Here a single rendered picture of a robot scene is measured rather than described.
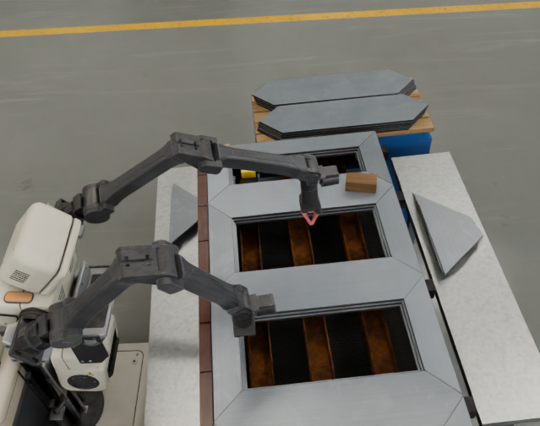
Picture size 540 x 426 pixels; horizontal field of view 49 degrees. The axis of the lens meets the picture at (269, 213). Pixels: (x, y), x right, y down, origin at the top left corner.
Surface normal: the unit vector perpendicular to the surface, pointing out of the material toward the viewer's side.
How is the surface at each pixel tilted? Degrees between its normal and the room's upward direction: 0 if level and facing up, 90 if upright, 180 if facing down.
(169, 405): 0
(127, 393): 0
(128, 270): 22
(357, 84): 0
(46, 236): 42
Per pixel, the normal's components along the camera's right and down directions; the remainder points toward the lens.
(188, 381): -0.05, -0.67
